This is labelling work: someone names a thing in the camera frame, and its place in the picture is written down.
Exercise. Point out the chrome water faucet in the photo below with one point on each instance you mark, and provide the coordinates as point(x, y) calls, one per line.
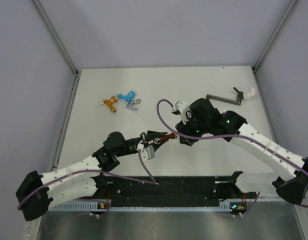
point(131, 105)

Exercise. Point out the aluminium corner frame post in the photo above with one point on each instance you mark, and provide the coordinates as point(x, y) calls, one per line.
point(291, 7)
point(54, 36)

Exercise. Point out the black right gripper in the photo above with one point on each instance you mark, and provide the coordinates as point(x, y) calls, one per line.
point(183, 128)

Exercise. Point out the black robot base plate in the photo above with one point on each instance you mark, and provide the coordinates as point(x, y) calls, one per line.
point(168, 191)

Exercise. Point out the brown water faucet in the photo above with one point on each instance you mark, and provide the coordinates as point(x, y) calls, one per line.
point(164, 138)

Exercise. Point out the blue water faucet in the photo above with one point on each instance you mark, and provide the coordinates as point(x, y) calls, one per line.
point(128, 97)

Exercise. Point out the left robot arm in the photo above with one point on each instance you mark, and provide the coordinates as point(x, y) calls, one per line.
point(38, 192)

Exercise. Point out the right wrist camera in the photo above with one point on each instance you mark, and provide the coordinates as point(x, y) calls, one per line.
point(182, 108)

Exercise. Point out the yellow water faucet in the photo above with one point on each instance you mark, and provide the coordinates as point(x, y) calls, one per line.
point(109, 103)

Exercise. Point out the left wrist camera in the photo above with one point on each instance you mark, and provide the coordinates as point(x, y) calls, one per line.
point(146, 152)

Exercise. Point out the grey slotted cable duct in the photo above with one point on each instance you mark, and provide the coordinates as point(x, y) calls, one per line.
point(85, 206)

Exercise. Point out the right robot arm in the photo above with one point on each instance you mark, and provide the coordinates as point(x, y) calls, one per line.
point(290, 177)

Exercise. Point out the white elbow fitting on faucet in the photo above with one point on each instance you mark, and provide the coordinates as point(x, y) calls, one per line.
point(250, 94)

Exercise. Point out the aluminium corner frame post left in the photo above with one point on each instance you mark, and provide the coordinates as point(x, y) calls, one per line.
point(54, 36)

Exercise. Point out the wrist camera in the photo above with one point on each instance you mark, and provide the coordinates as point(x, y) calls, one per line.
point(146, 152)
point(182, 108)

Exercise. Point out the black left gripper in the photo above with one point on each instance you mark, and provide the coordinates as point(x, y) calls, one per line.
point(151, 135)

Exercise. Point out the aluminium corner frame post right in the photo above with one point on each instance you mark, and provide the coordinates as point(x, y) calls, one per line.
point(291, 7)

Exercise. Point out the grey long-spout faucet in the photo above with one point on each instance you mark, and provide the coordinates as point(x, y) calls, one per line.
point(238, 101)

